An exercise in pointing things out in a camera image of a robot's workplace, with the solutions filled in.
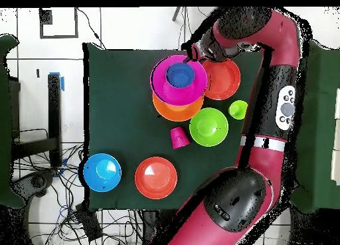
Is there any small dark blue bowl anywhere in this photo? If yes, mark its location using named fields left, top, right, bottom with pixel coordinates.
left=165, top=62, right=197, bottom=89

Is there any large pink bowl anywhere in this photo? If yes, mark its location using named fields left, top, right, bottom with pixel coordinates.
left=149, top=54, right=208, bottom=106

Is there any large orange bowl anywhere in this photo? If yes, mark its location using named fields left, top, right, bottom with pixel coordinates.
left=152, top=93, right=205, bottom=123

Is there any red-orange bowl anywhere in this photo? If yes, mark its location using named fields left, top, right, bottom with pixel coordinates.
left=202, top=57, right=242, bottom=101
left=134, top=156, right=178, bottom=200

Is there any light blue bowl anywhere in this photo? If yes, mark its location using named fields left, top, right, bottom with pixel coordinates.
left=82, top=153, right=122, bottom=193

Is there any white box stack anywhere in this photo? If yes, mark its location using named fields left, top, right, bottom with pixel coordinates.
left=330, top=88, right=340, bottom=187

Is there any grey tripod leg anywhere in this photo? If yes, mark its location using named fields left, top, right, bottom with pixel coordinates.
left=171, top=7, right=184, bottom=22

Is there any green bowl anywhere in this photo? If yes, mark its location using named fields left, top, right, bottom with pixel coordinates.
left=189, top=107, right=229, bottom=147

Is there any light green cup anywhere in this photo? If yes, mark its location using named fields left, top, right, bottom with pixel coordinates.
left=228, top=100, right=248, bottom=120

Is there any raspberry red cup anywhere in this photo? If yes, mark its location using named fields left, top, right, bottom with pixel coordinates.
left=169, top=126, right=191, bottom=150

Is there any dark green table cloth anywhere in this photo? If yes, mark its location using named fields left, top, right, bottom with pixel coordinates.
left=82, top=42, right=268, bottom=212

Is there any blue tape strip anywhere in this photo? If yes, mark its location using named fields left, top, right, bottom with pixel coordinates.
left=48, top=71, right=65, bottom=92

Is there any green clothed side table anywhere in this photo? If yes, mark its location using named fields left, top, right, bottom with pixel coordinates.
left=0, top=33, right=26, bottom=209
left=290, top=39, right=340, bottom=214

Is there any black metal stand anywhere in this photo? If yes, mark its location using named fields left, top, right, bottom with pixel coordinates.
left=10, top=73, right=63, bottom=168

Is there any black power brick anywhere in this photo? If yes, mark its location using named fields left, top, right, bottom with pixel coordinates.
left=74, top=202, right=104, bottom=242

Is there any black floor cable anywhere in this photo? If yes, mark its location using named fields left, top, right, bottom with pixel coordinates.
left=76, top=7, right=107, bottom=50

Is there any black square floor frame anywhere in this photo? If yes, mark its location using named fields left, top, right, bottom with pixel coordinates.
left=39, top=7, right=80, bottom=39

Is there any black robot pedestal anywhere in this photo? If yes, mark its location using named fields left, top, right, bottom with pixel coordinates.
left=141, top=210, right=176, bottom=245

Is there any tangle of floor cables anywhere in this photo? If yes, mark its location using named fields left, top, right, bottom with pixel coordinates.
left=11, top=143, right=144, bottom=245

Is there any black pedestal foot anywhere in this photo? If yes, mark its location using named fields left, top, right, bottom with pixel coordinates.
left=11, top=169, right=56, bottom=201

